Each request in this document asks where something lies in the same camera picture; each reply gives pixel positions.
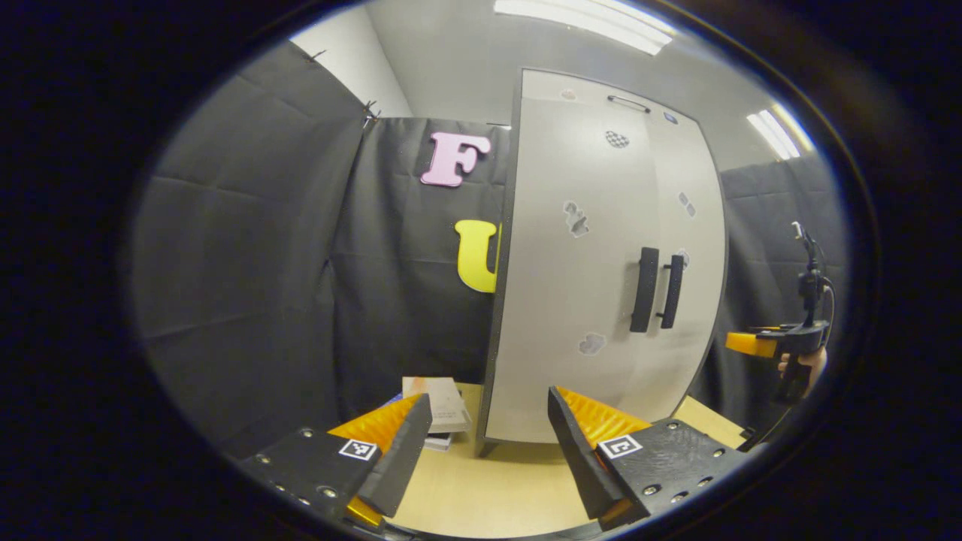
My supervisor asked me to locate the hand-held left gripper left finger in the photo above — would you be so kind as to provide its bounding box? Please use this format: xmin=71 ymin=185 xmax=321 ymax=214
xmin=240 ymin=392 xmax=434 ymax=530

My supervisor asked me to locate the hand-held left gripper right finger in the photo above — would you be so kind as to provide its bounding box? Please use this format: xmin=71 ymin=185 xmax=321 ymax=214
xmin=547 ymin=385 xmax=745 ymax=530

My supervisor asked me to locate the white shoe cabinet door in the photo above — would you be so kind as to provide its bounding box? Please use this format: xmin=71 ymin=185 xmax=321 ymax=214
xmin=485 ymin=96 xmax=662 ymax=444
xmin=637 ymin=113 xmax=727 ymax=403

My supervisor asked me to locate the white shoe cabinet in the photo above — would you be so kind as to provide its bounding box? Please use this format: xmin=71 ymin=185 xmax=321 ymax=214
xmin=475 ymin=68 xmax=728 ymax=459

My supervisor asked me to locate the ceiling light panel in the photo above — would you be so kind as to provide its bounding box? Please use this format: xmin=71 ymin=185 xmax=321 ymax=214
xmin=494 ymin=0 xmax=677 ymax=57
xmin=746 ymin=105 xmax=816 ymax=161

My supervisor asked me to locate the black backdrop cloth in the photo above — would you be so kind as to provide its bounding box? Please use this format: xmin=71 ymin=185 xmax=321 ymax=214
xmin=132 ymin=41 xmax=850 ymax=459

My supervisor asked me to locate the black door handle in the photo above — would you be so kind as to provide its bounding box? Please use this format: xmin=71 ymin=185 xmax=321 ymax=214
xmin=629 ymin=246 xmax=661 ymax=334
xmin=656 ymin=254 xmax=686 ymax=330

